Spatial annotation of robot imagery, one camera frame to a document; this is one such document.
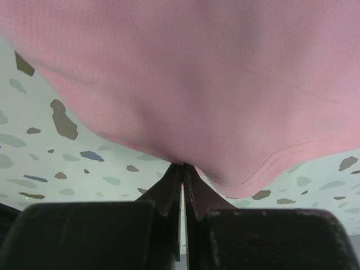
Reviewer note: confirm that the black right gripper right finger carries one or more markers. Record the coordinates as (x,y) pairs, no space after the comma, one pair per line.
(222,236)

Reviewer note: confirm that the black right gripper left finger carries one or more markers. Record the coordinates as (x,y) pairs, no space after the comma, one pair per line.
(139,234)

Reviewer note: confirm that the pink t shirt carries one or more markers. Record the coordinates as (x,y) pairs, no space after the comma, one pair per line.
(243,90)

